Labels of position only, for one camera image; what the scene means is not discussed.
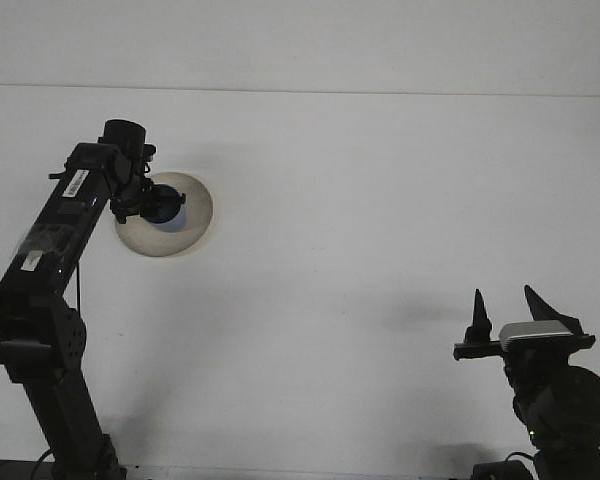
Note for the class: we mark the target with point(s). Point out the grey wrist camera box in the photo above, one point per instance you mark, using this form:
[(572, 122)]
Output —
[(532, 331)]

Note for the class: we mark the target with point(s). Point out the pale blue cup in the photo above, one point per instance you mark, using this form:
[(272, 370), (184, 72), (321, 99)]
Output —
[(172, 225)]

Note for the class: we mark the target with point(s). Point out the pale round plate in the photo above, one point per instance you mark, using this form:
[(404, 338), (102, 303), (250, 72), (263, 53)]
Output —
[(180, 245)]

